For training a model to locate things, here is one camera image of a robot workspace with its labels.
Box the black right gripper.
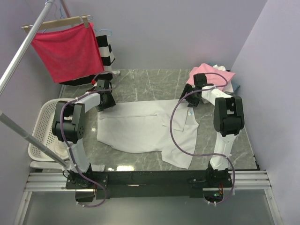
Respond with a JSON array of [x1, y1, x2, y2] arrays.
[[179, 83, 201, 108]]

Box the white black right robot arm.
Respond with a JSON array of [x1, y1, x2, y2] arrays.
[[180, 72, 245, 171]]

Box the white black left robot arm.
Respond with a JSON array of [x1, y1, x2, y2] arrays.
[[52, 79, 116, 188]]

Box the folded pink t shirt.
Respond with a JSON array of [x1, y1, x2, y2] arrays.
[[186, 63, 236, 93]]

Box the black white checkered cloth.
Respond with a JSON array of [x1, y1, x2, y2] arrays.
[[61, 35, 115, 86]]

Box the red hanging towel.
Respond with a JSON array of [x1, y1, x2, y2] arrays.
[[31, 23, 105, 83]]

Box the cream clothes in basket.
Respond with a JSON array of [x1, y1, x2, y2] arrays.
[[52, 117, 72, 162]]

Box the wooden clip hanger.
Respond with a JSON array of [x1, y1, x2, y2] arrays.
[[21, 14, 92, 33]]

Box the black base beam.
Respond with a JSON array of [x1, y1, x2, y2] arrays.
[[66, 170, 233, 200]]

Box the metal clothes rack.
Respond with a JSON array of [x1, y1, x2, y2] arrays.
[[0, 0, 60, 174]]

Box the aluminium rail frame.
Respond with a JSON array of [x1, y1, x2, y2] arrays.
[[14, 171, 283, 225]]

